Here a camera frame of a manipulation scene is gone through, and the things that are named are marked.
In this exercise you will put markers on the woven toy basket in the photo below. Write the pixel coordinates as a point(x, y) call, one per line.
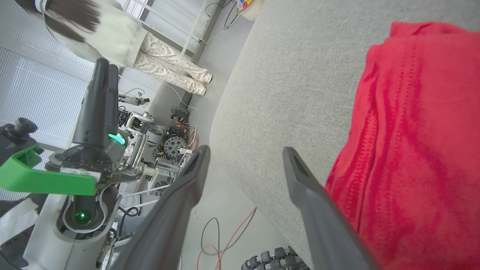
point(253, 13)

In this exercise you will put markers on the white cylindrical machine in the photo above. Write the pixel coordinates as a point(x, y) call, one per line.
point(140, 122)

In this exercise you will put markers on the grey fabric sofa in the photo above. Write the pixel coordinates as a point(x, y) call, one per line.
point(292, 75)

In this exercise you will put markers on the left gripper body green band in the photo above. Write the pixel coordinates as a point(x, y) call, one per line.
point(45, 180)

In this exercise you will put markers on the red basketball jersey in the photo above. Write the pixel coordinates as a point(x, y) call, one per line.
point(412, 150)

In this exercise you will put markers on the black toothed gear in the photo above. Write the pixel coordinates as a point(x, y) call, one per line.
point(174, 147)

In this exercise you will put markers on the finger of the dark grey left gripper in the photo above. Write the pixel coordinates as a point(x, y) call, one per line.
point(95, 108)
point(113, 101)

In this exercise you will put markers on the black roller wheel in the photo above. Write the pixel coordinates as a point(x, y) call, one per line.
point(270, 260)

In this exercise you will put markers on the small grey fan box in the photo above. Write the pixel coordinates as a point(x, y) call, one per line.
point(161, 180)

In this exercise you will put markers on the white window blinds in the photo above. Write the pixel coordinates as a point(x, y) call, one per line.
point(37, 82)

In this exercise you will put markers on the white table frame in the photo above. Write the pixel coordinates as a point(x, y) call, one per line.
point(195, 28)

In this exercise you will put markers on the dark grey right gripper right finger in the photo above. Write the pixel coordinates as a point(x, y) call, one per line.
point(322, 225)

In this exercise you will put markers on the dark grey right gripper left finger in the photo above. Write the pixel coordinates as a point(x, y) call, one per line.
point(168, 210)

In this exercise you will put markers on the person in white hoodie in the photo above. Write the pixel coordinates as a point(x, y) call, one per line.
point(108, 33)

